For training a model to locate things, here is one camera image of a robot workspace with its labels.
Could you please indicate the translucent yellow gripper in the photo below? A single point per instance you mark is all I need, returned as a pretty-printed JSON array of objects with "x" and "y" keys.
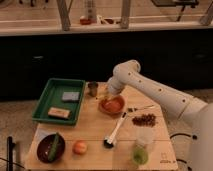
[{"x": 107, "y": 96}]

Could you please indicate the yellow banana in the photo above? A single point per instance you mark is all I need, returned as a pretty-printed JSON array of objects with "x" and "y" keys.
[{"x": 101, "y": 97}]

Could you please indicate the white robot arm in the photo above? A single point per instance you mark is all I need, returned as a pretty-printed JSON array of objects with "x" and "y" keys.
[{"x": 196, "y": 112}]

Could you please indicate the orange plate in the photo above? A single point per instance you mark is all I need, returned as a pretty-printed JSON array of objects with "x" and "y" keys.
[{"x": 112, "y": 106}]

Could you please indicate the small metal cup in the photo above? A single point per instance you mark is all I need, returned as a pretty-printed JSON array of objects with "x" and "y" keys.
[{"x": 93, "y": 88}]

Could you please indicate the grey-blue sponge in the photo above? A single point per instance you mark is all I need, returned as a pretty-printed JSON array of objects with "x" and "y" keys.
[{"x": 70, "y": 96}]

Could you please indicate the pile of brown nuts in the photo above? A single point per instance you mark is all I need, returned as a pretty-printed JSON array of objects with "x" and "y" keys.
[{"x": 145, "y": 120}]

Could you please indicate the green plastic tray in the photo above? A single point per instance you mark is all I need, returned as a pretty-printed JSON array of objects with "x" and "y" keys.
[{"x": 52, "y": 97}]

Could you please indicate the tan wooden block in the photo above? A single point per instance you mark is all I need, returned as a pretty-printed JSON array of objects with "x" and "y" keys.
[{"x": 58, "y": 112}]

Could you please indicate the clear glass with green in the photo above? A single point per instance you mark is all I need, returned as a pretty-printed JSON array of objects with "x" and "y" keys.
[{"x": 140, "y": 150}]

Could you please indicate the orange fruit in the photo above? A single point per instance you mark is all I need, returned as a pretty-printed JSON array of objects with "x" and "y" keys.
[{"x": 80, "y": 147}]

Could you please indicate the green cucumber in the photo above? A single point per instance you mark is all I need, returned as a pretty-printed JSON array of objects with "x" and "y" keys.
[{"x": 53, "y": 149}]

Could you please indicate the red object on shelf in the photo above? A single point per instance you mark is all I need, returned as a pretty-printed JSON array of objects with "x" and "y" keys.
[{"x": 84, "y": 21}]

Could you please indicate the dark brown bowl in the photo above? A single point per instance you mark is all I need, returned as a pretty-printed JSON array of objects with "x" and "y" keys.
[{"x": 45, "y": 145}]

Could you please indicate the white bottle on shelf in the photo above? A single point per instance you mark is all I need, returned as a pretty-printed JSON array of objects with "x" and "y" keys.
[{"x": 90, "y": 10}]

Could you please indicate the black stand left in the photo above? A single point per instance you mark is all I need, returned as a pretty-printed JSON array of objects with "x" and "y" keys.
[{"x": 10, "y": 147}]

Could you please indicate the white handled black brush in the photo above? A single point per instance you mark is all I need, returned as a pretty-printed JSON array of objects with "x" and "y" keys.
[{"x": 109, "y": 141}]

